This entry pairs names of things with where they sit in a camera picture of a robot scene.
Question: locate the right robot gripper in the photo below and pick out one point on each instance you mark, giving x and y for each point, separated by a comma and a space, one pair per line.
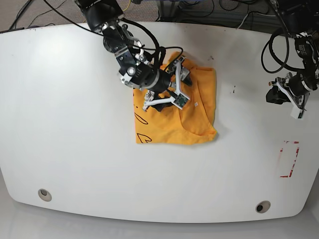
161, 85

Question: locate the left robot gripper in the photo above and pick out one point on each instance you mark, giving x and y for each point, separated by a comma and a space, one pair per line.
294, 89

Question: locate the orange yellow t-shirt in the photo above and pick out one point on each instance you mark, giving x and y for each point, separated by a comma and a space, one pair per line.
190, 125

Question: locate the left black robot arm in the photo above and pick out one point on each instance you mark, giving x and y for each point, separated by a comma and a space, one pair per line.
299, 20

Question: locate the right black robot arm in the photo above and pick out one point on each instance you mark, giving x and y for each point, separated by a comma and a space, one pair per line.
107, 18

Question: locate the red tape rectangle marking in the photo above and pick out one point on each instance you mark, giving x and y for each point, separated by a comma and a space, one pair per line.
287, 158

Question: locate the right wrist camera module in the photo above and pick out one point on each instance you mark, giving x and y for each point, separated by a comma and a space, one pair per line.
180, 101

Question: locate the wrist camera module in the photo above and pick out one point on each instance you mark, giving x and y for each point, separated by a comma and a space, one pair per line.
180, 101
297, 113

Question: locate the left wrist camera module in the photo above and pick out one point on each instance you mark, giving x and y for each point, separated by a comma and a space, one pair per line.
297, 113

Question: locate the right table cable grommet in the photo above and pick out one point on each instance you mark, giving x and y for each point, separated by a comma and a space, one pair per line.
263, 207

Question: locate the table cable grommet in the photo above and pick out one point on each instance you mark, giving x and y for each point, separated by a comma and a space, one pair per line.
263, 207
44, 195

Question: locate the left table cable grommet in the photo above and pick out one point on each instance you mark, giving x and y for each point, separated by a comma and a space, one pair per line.
44, 195

